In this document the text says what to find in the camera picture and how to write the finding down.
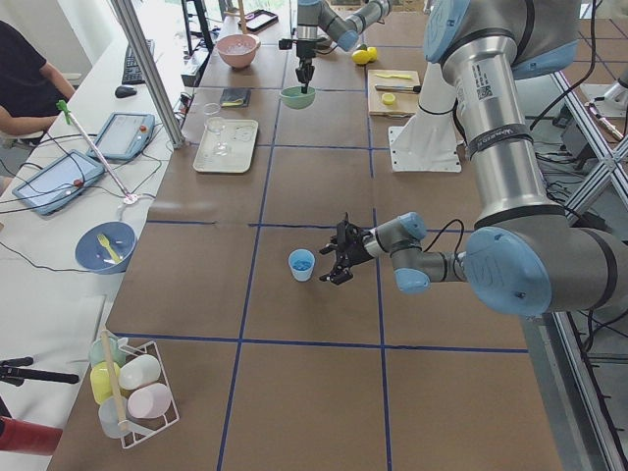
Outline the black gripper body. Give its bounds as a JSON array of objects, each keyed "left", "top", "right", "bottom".
[
  {"left": 295, "top": 39, "right": 315, "bottom": 72},
  {"left": 338, "top": 226, "right": 377, "bottom": 266}
]

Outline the green bowl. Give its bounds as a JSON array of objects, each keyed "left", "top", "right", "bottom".
[{"left": 280, "top": 85, "right": 316, "bottom": 110}]

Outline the light blue cup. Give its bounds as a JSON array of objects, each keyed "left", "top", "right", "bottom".
[{"left": 288, "top": 248, "right": 315, "bottom": 282}]

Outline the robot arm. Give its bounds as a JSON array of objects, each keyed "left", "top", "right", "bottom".
[
  {"left": 295, "top": 0, "right": 393, "bottom": 93},
  {"left": 325, "top": 1, "right": 627, "bottom": 317}
]

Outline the pink bowl with ice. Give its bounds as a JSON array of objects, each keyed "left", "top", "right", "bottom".
[{"left": 215, "top": 34, "right": 261, "bottom": 69}]

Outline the blue bowl with fork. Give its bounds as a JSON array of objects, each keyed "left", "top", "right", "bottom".
[{"left": 75, "top": 221, "right": 136, "bottom": 275}]

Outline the yellow lemon front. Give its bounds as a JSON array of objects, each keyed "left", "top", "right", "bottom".
[{"left": 351, "top": 49, "right": 372, "bottom": 66}]

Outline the yellow lemon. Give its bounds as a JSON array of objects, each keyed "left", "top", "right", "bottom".
[
  {"left": 351, "top": 49, "right": 372, "bottom": 66},
  {"left": 366, "top": 46, "right": 378, "bottom": 63}
]

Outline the yellow lemon back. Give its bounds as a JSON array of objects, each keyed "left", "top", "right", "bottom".
[{"left": 366, "top": 46, "right": 378, "bottom": 63}]

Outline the grey yellow cloth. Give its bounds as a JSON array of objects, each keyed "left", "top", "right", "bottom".
[{"left": 220, "top": 87, "right": 251, "bottom": 108}]

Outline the steel muddler black cap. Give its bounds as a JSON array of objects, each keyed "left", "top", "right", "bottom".
[{"left": 375, "top": 84, "right": 422, "bottom": 94}]

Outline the lemon half slice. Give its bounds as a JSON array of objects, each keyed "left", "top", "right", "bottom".
[{"left": 381, "top": 92, "right": 396, "bottom": 106}]

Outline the wooden cutting board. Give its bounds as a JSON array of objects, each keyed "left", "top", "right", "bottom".
[{"left": 367, "top": 70, "right": 421, "bottom": 117}]

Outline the yellow plastic knife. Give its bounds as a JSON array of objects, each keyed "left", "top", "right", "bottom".
[{"left": 375, "top": 73, "right": 413, "bottom": 80}]

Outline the clear wine glass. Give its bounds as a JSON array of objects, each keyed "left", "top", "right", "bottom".
[{"left": 203, "top": 103, "right": 231, "bottom": 157}]

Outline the cream bear tray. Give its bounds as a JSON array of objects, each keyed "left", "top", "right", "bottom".
[{"left": 192, "top": 117, "right": 258, "bottom": 174}]

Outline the black keyboard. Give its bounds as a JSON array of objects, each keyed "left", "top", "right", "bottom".
[{"left": 121, "top": 45, "right": 145, "bottom": 85}]

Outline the black computer mouse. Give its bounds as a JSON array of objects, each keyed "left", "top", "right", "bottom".
[{"left": 114, "top": 85, "right": 137, "bottom": 99}]

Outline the far teach pendant tablet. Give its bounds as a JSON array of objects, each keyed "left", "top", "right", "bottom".
[{"left": 93, "top": 112, "right": 156, "bottom": 162}]

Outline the teach pendant tablet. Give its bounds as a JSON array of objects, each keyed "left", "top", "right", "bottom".
[
  {"left": 93, "top": 112, "right": 156, "bottom": 162},
  {"left": 12, "top": 150, "right": 105, "bottom": 216}
]

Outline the pink rod green clip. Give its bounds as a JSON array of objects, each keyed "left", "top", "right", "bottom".
[{"left": 56, "top": 100, "right": 139, "bottom": 205}]

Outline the near teach pendant tablet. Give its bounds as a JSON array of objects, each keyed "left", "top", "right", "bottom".
[{"left": 12, "top": 150, "right": 105, "bottom": 216}]

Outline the seated person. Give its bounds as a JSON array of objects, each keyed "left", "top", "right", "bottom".
[{"left": 1, "top": 22, "right": 75, "bottom": 136}]

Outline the black tripod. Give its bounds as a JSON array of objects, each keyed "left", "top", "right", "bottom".
[{"left": 1, "top": 356, "right": 80, "bottom": 387}]

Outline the red fire extinguisher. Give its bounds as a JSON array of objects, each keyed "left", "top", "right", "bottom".
[{"left": 0, "top": 416, "right": 63, "bottom": 456}]

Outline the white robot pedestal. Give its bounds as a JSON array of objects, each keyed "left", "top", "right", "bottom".
[{"left": 389, "top": 63, "right": 461, "bottom": 173}]

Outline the aluminium frame post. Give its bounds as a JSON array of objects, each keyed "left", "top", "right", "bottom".
[{"left": 111, "top": 0, "right": 185, "bottom": 149}]

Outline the white wire cup rack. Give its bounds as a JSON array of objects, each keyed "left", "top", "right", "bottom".
[{"left": 88, "top": 330, "right": 180, "bottom": 449}]

